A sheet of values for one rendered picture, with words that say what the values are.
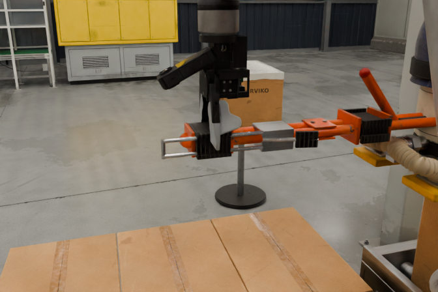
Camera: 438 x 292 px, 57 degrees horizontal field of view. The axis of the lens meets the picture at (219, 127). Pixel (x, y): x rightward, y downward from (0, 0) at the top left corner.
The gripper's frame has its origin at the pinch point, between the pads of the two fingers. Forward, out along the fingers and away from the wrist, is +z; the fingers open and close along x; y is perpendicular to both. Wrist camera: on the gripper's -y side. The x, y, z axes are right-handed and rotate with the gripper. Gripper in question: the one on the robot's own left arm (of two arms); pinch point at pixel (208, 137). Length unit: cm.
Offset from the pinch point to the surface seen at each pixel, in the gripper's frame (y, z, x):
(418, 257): 74, 54, 19
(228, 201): 58, 117, 189
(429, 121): 50, 0, -2
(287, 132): 15.8, -0.6, -2.5
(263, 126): 11.8, -1.4, 0.6
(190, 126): -3.1, -2.1, 1.9
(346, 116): 31.1, -2.0, 1.3
